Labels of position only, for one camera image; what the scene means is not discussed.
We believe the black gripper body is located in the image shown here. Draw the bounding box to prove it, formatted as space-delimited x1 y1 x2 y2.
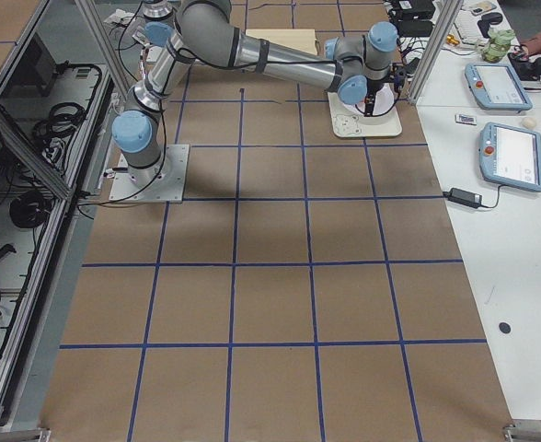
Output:
366 64 407 100

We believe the white ribbed plate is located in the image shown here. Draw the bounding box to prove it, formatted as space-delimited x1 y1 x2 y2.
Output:
344 85 398 118

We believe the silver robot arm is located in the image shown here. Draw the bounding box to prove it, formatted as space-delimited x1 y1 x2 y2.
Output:
141 0 178 21
111 1 400 189

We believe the cream bear tray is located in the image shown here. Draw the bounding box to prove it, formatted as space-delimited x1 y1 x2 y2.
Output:
328 93 402 138

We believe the small card packet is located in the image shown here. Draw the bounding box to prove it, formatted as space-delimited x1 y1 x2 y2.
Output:
455 113 478 126

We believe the wooden cutting board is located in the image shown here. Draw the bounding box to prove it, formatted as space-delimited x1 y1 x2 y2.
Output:
246 29 318 55

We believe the blue teach pendant far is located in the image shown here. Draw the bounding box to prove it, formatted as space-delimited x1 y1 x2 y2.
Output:
464 64 533 111

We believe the blue teach pendant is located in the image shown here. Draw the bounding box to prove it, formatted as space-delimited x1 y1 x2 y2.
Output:
478 122 541 192
464 64 533 111

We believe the green stuffed toy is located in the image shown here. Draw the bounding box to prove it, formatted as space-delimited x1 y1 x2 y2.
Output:
481 29 515 64

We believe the black power adapter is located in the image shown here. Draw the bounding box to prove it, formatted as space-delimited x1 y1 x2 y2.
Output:
443 188 482 209

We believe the blue teach pendant near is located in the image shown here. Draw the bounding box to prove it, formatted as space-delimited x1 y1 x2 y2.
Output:
478 122 541 192

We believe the black round cap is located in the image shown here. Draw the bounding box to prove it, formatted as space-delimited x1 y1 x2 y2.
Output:
499 322 512 334

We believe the aluminium frame post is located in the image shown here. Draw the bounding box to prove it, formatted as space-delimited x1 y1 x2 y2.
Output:
408 0 464 105

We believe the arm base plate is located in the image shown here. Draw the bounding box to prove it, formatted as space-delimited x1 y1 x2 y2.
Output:
109 144 190 204

